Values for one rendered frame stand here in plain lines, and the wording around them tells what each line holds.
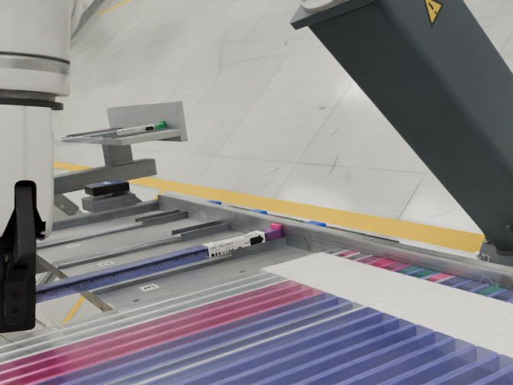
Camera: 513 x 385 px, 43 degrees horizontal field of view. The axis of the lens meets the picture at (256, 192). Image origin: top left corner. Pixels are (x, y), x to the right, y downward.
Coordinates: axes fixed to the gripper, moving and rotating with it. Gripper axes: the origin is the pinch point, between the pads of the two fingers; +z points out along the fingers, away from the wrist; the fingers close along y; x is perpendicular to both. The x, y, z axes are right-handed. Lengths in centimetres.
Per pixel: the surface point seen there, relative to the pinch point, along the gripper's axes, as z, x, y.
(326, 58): -48, 151, -159
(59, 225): -1.6, 11.6, -29.9
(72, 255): -0.6, 8.8, -14.2
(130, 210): -3.3, 20.8, -29.9
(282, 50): -55, 157, -200
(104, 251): -1.3, 11.4, -11.9
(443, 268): -4.8, 24.7, 21.0
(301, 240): -4.1, 24.8, 3.8
